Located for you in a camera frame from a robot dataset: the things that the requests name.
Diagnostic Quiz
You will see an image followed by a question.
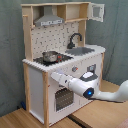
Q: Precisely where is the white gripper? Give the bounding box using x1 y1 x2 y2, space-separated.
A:
51 72 73 87

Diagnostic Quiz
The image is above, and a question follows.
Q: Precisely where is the white oven door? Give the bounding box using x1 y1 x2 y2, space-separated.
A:
49 83 84 118

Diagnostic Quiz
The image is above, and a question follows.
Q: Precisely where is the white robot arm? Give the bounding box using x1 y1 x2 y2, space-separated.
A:
51 72 128 103

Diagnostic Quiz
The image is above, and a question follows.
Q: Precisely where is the wooden toy kitchen unit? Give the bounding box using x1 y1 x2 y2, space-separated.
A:
22 2 105 128

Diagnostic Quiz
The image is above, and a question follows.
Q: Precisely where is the right red stove knob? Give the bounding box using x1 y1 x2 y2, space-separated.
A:
72 66 78 72

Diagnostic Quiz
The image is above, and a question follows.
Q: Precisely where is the black toy stovetop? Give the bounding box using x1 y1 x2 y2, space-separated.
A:
34 54 70 66

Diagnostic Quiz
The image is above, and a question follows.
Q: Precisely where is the silver toy pot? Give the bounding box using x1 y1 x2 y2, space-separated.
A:
42 51 58 62

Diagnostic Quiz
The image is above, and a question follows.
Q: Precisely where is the grey toy sink basin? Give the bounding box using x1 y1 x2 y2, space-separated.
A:
66 47 94 56

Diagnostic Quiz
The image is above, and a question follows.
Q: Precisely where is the white fridge door with dispenser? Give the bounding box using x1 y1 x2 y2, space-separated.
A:
81 54 103 101

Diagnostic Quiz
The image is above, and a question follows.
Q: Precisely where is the black toy faucet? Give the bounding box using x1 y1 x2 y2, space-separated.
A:
66 32 83 50

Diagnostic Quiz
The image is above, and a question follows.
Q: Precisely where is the grey range hood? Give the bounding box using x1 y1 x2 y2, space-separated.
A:
35 5 64 27

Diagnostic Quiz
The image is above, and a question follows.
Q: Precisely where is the white microwave cabinet door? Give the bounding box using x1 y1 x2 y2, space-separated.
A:
87 3 105 22

